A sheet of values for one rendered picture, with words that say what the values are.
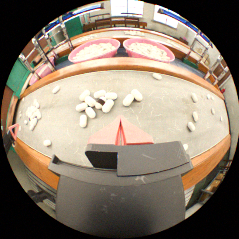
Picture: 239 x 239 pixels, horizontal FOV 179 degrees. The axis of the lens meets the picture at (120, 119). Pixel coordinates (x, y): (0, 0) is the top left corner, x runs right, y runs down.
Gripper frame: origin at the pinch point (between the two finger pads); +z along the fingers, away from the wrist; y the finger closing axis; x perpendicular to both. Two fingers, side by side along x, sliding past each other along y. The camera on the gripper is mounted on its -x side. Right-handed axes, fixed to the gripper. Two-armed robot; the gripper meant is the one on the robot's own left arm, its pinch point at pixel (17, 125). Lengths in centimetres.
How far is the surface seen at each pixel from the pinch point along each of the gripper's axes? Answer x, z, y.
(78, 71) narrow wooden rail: -9.9, 20.5, -32.0
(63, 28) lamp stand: -45, 30, -15
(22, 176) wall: 81, -49, 120
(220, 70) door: -135, 167, -466
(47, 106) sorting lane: -0.6, 12.3, -19.6
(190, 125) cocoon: 3, 6, -67
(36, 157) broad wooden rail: 10.6, -4.1, -16.1
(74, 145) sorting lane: 7.2, 3.2, -34.9
